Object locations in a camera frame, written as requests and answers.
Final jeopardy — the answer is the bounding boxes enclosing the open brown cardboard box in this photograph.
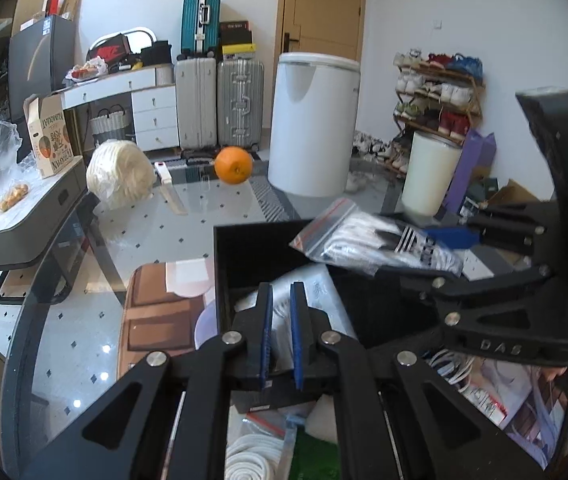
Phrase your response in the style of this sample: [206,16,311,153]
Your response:
[484,179,537,211]

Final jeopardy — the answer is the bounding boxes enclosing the teal suitcase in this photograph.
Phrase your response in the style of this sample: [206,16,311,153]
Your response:
[180,0,223,58]

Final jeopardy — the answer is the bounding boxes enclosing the wrapped napa cabbage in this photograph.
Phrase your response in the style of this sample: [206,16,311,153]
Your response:
[85,140,156,210]

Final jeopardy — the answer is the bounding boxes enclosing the black bag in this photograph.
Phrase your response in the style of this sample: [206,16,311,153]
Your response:
[139,40,173,68]

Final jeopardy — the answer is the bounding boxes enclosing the white handled knife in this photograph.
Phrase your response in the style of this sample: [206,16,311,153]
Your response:
[154,161,189,216]

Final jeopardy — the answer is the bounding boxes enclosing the grey striped rug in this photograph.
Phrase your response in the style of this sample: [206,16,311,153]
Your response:
[156,157,325,223]

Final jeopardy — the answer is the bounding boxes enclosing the white round washing machine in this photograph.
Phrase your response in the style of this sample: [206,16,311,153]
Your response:
[268,52,362,198]

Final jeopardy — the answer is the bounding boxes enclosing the smooth silver suitcase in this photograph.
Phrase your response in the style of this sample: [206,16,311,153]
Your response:
[174,55,218,151]

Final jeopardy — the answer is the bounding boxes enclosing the green packet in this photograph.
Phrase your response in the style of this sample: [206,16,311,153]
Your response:
[291,427,339,480]

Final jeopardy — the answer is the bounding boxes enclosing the black gift box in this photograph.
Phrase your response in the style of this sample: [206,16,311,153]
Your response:
[220,20,253,46]

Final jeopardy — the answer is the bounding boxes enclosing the dark mini fridge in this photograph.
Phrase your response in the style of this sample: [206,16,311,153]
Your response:
[8,15,76,126]

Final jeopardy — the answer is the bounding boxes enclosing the plastic bag of food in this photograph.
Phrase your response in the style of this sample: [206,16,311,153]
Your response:
[65,57,109,82]

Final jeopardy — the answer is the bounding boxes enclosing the clear bag of white cloth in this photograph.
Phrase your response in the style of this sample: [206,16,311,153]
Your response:
[234,264,345,361]

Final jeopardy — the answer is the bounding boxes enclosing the ribbed silver suitcase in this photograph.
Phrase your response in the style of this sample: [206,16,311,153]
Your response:
[216,57,265,150]

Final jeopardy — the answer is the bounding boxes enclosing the white desk with drawers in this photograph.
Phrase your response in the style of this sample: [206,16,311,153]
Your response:
[54,65,181,153]

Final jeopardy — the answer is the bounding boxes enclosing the wooden shoe rack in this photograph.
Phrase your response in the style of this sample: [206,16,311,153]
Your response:
[391,50,485,171]

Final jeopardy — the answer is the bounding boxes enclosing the zip bag of white rope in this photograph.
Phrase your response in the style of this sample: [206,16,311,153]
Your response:
[224,407,299,480]

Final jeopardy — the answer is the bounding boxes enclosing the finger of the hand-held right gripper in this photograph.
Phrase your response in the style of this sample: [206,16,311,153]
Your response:
[376,260,553,311]
[426,202,557,257]

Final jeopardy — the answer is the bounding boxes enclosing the white cylindrical bin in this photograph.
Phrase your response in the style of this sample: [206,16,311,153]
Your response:
[401,131,464,216]

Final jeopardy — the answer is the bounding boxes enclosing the white woven basket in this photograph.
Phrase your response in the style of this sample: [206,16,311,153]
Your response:
[89,105,132,148]

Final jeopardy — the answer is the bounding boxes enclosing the clear bag of snacks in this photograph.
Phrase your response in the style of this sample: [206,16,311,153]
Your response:
[0,120,40,223]

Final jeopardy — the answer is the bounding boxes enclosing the zip bag with cable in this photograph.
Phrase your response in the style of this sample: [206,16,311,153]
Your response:
[290,197,464,277]

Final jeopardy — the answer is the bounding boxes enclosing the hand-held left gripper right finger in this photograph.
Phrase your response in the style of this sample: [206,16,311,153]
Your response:
[290,282,547,480]

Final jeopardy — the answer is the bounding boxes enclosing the red black shoe box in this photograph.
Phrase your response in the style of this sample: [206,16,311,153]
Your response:
[86,32,132,63]

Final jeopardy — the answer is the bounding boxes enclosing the cardboard fruit box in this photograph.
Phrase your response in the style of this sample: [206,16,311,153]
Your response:
[23,94,75,180]

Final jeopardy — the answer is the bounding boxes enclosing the white curved chair back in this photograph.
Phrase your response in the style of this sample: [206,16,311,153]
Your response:
[91,25,157,50]

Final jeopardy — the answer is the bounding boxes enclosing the black yellow box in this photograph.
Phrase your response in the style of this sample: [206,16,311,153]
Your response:
[221,42,256,61]

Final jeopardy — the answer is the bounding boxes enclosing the purple paper bag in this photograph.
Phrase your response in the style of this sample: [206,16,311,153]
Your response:
[441,129,497,211]

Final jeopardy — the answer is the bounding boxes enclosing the grey side table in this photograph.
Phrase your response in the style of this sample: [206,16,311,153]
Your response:
[0,156,95,306]

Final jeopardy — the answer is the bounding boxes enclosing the black cardboard box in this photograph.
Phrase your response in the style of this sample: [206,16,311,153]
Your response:
[213,217,444,356]

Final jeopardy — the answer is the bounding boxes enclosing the orange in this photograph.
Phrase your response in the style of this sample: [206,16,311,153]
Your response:
[214,146,254,186]

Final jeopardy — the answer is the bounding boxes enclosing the printed desk mat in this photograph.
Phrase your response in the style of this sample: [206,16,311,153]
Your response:
[116,259,568,473]

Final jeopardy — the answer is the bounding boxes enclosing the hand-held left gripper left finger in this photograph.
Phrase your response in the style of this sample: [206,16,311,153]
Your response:
[21,282,275,480]

